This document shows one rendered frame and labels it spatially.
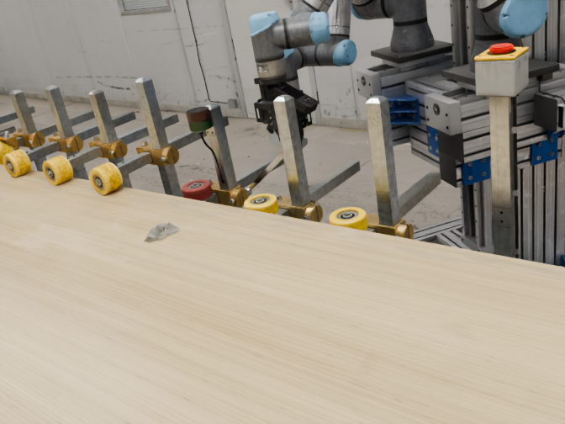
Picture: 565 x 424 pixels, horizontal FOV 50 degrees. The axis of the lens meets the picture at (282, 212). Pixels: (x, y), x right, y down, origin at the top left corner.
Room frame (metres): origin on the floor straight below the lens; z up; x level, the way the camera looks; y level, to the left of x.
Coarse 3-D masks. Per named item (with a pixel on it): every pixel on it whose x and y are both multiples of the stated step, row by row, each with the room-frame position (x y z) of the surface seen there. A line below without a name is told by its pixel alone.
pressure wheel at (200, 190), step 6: (198, 180) 1.55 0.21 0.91; (204, 180) 1.54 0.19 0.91; (186, 186) 1.52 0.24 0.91; (192, 186) 1.52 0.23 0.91; (198, 186) 1.52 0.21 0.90; (204, 186) 1.50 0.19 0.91; (210, 186) 1.51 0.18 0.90; (186, 192) 1.49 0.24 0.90; (192, 192) 1.48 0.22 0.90; (198, 192) 1.48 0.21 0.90; (204, 192) 1.49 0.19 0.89; (210, 192) 1.50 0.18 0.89; (186, 198) 1.49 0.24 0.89; (192, 198) 1.48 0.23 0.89; (198, 198) 1.48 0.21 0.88; (204, 198) 1.49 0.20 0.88
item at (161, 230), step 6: (168, 222) 1.27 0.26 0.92; (156, 228) 1.26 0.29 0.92; (162, 228) 1.26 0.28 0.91; (168, 228) 1.26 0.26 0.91; (174, 228) 1.26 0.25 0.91; (150, 234) 1.24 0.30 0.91; (156, 234) 1.25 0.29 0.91; (162, 234) 1.24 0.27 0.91; (168, 234) 1.25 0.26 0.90; (150, 240) 1.23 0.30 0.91; (156, 240) 1.23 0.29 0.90
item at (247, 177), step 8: (280, 152) 1.79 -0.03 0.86; (272, 160) 1.74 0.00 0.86; (256, 168) 1.69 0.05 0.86; (264, 168) 1.70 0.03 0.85; (240, 176) 1.65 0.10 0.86; (248, 176) 1.65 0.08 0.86; (256, 176) 1.67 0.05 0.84; (240, 184) 1.62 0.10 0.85; (248, 184) 1.64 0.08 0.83; (208, 200) 1.52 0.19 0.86; (216, 200) 1.54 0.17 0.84
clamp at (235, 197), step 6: (216, 186) 1.58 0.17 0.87; (240, 186) 1.55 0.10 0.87; (216, 192) 1.55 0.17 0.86; (222, 192) 1.54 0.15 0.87; (228, 192) 1.52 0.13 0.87; (234, 192) 1.52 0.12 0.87; (240, 192) 1.52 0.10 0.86; (246, 192) 1.54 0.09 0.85; (222, 198) 1.54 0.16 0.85; (228, 198) 1.52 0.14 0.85; (234, 198) 1.51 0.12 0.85; (240, 198) 1.52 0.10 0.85; (246, 198) 1.53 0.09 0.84; (228, 204) 1.53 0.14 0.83; (234, 204) 1.52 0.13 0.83; (240, 204) 1.51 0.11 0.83
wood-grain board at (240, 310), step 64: (0, 192) 1.80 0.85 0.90; (64, 192) 1.69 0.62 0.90; (128, 192) 1.58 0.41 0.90; (0, 256) 1.31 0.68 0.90; (64, 256) 1.24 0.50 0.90; (128, 256) 1.18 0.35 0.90; (192, 256) 1.12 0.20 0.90; (256, 256) 1.07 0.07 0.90; (320, 256) 1.02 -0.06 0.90; (384, 256) 0.97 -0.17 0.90; (448, 256) 0.93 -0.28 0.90; (0, 320) 1.01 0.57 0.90; (64, 320) 0.96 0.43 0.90; (128, 320) 0.92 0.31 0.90; (192, 320) 0.88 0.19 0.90; (256, 320) 0.84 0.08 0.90; (320, 320) 0.81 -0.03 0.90; (384, 320) 0.78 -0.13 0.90; (448, 320) 0.75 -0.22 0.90; (512, 320) 0.72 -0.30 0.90; (0, 384) 0.80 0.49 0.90; (64, 384) 0.77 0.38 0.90; (128, 384) 0.74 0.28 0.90; (192, 384) 0.71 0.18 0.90; (256, 384) 0.68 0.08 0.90; (320, 384) 0.66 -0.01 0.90; (384, 384) 0.64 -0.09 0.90; (448, 384) 0.61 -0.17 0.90; (512, 384) 0.59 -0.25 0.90
